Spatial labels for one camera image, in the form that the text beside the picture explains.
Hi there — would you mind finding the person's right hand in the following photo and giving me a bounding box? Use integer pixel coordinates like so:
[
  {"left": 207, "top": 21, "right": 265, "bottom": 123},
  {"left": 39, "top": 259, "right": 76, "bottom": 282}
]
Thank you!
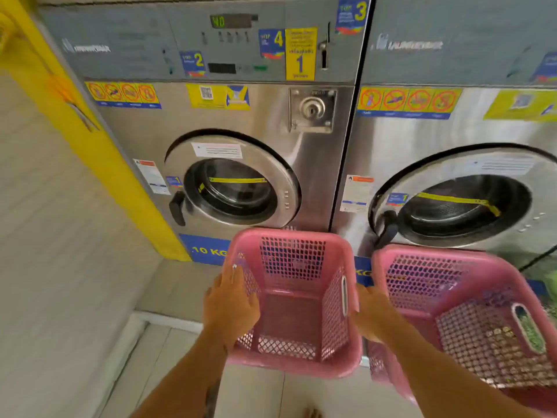
[{"left": 349, "top": 284, "right": 400, "bottom": 344}]

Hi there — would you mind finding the person's left hand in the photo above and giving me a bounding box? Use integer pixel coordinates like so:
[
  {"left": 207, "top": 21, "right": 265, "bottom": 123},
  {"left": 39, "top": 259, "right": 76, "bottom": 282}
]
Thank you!
[{"left": 202, "top": 264, "right": 262, "bottom": 349}]

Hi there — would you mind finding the pink plastic laundry basket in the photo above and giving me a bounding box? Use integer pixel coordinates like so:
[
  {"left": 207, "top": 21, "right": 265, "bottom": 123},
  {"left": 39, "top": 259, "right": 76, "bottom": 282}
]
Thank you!
[
  {"left": 222, "top": 227, "right": 363, "bottom": 379},
  {"left": 368, "top": 244, "right": 557, "bottom": 416}
]

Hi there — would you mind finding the round washing machine door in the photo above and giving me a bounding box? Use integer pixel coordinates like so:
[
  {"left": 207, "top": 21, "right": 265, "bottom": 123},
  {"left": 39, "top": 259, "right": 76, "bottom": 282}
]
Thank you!
[
  {"left": 368, "top": 145, "right": 557, "bottom": 257},
  {"left": 163, "top": 132, "right": 302, "bottom": 231}
]

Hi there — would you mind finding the steel washing machine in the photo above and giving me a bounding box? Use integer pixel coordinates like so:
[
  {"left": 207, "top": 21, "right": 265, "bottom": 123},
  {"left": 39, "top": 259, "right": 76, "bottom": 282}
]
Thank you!
[
  {"left": 37, "top": 0, "right": 373, "bottom": 268},
  {"left": 330, "top": 0, "right": 557, "bottom": 309}
]

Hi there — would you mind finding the person's left forearm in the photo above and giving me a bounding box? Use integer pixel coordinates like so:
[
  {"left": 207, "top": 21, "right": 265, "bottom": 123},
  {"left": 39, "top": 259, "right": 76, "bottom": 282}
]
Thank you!
[{"left": 130, "top": 330, "right": 239, "bottom": 418}]

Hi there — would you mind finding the person's right forearm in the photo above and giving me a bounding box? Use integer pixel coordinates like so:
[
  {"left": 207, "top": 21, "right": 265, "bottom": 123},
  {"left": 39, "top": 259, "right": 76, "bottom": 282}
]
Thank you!
[{"left": 376, "top": 319, "right": 542, "bottom": 418}]

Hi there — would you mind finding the white orange notice sticker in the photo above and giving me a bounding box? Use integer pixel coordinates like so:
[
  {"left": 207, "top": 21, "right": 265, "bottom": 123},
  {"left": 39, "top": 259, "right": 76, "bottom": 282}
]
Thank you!
[
  {"left": 339, "top": 174, "right": 375, "bottom": 214},
  {"left": 132, "top": 158, "right": 171, "bottom": 196}
]

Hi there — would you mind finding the steel coin lock panel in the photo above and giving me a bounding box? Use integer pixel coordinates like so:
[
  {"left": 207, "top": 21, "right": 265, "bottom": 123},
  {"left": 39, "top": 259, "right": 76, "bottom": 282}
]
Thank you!
[{"left": 289, "top": 87, "right": 338, "bottom": 134}]

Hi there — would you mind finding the yellow prohibition sticker strip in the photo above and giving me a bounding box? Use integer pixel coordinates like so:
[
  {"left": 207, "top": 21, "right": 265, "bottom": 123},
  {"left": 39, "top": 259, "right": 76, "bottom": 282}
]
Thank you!
[
  {"left": 85, "top": 81, "right": 162, "bottom": 110},
  {"left": 356, "top": 85, "right": 463, "bottom": 121}
]

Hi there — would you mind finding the orange hanging tag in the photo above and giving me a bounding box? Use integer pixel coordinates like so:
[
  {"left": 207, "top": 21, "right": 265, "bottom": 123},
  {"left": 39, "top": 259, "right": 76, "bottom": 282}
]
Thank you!
[{"left": 50, "top": 75, "right": 101, "bottom": 134}]

